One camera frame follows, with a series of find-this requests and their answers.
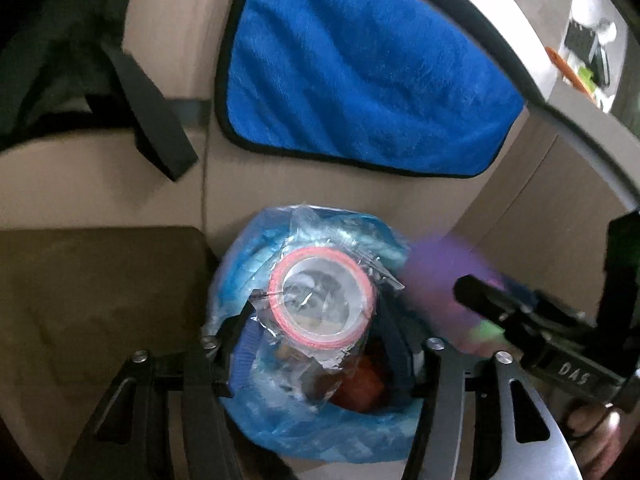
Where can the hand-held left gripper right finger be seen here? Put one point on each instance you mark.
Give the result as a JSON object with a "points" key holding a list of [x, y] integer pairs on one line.
{"points": [[402, 360]]}

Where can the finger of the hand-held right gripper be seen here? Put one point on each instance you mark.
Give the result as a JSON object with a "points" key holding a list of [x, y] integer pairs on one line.
{"points": [[492, 305], [522, 297]]}

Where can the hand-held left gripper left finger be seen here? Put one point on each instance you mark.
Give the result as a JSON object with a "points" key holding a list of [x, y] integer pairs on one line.
{"points": [[241, 360]]}

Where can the purple and green packet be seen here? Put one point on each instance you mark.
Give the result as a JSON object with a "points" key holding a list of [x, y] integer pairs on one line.
{"points": [[440, 280]]}

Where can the pink rimmed cup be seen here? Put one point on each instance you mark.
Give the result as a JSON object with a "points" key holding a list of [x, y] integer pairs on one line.
{"points": [[320, 332]]}

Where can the bin with blue liner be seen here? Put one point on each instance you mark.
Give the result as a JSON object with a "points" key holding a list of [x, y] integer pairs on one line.
{"points": [[310, 430]]}

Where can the person's right hand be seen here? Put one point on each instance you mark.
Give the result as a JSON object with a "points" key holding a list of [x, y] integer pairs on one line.
{"points": [[595, 430]]}

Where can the green leafy vegetable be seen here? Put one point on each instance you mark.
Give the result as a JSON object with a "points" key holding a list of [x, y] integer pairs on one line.
{"points": [[586, 80]]}

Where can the orange carrot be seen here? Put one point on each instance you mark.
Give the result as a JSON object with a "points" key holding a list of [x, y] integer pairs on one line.
{"points": [[556, 60]]}

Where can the blue towel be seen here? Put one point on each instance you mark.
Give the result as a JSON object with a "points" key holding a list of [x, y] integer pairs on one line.
{"points": [[360, 70]]}

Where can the black cloth bag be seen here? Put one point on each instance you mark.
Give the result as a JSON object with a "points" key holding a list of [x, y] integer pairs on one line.
{"points": [[55, 50]]}

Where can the black wall rack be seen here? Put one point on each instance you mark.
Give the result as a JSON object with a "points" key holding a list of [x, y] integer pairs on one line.
{"points": [[585, 45]]}

